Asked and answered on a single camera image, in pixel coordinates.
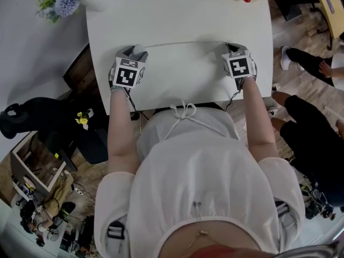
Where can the small yellow flower ornament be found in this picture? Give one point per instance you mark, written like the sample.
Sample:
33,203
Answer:
83,121

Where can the purple flat strip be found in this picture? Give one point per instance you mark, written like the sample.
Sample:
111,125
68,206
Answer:
329,3

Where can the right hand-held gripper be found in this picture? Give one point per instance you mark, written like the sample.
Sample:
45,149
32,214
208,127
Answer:
240,66

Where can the person's right forearm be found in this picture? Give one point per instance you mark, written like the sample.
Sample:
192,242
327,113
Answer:
258,117

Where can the tan cloth bag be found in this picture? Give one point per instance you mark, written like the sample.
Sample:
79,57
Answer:
60,195

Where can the small grey tripod stand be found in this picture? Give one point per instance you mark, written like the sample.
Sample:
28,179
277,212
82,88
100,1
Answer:
53,235

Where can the white open wooden cabinet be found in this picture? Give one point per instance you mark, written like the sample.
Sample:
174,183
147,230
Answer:
32,157

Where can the white power strip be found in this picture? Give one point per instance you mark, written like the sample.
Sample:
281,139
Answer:
77,190

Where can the blue artificial flowers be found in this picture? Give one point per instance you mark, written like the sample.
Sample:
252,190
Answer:
67,1

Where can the black mesh office chair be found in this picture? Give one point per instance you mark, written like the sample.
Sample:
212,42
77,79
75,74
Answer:
40,111

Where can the black camera rig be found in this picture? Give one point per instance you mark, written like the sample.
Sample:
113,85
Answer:
319,200

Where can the person's left forearm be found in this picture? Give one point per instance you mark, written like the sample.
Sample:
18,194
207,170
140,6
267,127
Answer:
121,133

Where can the person's white shirt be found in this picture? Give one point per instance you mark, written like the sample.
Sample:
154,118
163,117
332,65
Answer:
201,176

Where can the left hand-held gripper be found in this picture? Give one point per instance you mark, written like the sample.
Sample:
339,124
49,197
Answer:
126,74

